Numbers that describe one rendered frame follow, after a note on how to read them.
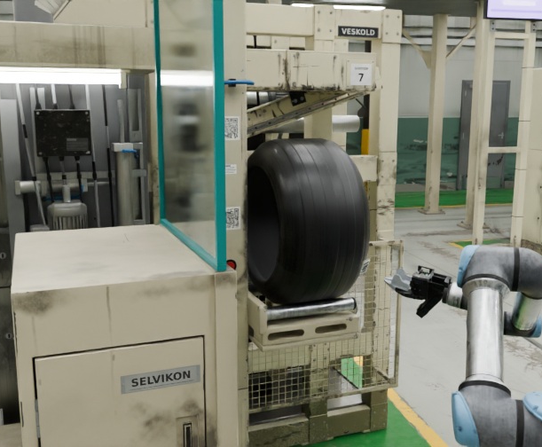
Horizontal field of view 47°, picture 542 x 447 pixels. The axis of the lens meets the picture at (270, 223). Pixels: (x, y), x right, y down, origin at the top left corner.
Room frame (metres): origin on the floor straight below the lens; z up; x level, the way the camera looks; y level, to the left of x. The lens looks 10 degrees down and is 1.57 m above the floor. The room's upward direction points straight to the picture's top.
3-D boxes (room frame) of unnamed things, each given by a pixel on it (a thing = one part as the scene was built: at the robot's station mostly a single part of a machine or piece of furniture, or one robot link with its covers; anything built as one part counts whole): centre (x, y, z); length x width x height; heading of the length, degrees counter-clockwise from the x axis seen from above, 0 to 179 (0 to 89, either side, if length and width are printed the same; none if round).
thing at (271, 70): (2.50, -0.09, 1.71); 0.61 x 0.25 x 0.15; 111
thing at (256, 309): (2.11, 0.09, 0.90); 0.40 x 0.03 x 0.10; 21
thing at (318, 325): (2.04, -0.12, 0.84); 0.36 x 0.09 x 0.06; 111
